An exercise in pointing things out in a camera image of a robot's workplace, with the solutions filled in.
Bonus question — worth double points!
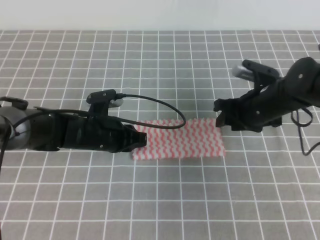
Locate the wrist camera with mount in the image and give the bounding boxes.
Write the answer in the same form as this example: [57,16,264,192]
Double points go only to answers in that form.
[86,89,124,116]
[231,59,281,90]

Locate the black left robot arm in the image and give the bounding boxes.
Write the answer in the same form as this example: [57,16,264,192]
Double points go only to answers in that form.
[0,96,147,153]

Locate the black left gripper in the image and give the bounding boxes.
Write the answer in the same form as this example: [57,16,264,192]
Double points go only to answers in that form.
[61,117,147,153]

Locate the pink white wavy-striped towel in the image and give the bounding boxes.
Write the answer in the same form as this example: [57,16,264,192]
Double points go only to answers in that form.
[132,118,226,161]

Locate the black left camera cable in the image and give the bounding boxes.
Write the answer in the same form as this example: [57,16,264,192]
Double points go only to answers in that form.
[0,92,187,176]

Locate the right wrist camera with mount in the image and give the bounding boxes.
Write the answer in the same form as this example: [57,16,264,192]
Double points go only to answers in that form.
[231,59,281,90]

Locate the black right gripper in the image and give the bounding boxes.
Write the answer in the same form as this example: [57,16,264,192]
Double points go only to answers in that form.
[213,84,284,133]

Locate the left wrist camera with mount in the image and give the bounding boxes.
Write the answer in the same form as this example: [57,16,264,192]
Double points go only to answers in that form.
[86,89,124,116]

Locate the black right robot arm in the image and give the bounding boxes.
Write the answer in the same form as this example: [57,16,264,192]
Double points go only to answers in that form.
[213,57,320,133]

